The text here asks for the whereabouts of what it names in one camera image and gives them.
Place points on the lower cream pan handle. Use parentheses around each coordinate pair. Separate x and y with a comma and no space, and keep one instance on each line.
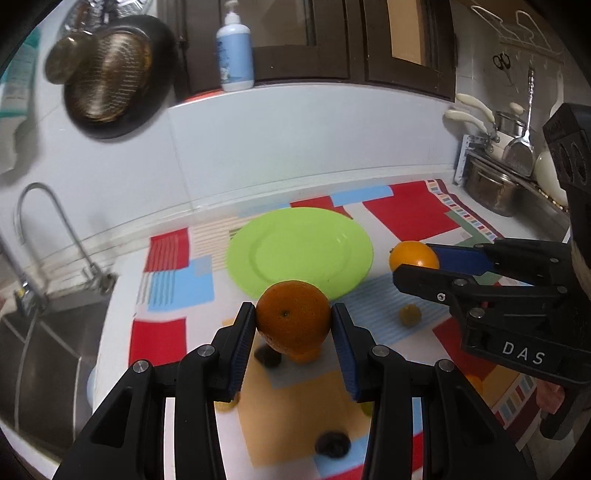
(462,116)

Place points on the cream pan handle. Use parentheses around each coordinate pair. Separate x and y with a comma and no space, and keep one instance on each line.
(474,102)
(462,116)

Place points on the brass colander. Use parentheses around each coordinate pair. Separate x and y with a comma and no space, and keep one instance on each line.
(103,85)

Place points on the dark plum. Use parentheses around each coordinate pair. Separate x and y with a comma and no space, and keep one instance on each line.
(268,357)
(333,444)

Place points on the white blue pump bottle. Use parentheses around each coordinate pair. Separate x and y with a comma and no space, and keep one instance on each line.
(234,51)

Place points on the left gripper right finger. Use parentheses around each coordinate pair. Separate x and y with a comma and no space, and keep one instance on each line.
(432,410)

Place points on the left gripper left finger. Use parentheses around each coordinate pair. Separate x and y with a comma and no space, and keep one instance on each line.
(124,437)

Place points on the teal white tissue box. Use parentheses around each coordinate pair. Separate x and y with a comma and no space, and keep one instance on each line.
(16,87)

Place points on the chrome kitchen faucet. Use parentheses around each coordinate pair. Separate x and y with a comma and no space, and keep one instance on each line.
(29,298)

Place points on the steel spatula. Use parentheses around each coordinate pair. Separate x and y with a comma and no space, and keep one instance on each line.
(519,154)

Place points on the black frying pan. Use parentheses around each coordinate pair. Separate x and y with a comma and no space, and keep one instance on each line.
(160,76)

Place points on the steel cooking pot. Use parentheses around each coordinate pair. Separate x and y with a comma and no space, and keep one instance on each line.
(492,188)

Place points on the upper cream pan handle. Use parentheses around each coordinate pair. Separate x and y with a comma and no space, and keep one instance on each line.
(474,102)

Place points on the green lime middle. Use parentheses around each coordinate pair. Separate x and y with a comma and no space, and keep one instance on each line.
(368,408)

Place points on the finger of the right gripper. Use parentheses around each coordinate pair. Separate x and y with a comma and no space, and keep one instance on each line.
(462,260)
(452,288)

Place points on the black scissors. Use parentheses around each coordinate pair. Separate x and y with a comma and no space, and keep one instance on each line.
(502,62)

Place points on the small orange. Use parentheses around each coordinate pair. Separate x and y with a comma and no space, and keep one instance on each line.
(476,383)
(305,354)

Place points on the dark wooden window frame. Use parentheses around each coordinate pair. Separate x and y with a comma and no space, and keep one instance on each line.
(409,45)

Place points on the large orange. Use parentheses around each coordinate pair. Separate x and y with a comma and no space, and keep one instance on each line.
(293,313)
(413,253)

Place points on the small tan fruit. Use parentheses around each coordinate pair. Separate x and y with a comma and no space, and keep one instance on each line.
(223,407)

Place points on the white ceramic jug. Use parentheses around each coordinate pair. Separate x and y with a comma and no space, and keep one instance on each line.
(547,179)

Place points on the slim gooseneck water tap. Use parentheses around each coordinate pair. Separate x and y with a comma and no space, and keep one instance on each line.
(48,233)

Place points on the green plate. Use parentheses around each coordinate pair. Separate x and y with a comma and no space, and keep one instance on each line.
(321,247)

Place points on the colourful patterned table cloth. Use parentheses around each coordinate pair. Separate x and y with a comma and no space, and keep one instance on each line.
(293,418)

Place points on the small brass saucepan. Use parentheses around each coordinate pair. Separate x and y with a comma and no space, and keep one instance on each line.
(65,56)

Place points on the steel kitchen sink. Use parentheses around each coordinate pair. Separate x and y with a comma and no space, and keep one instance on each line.
(45,367)

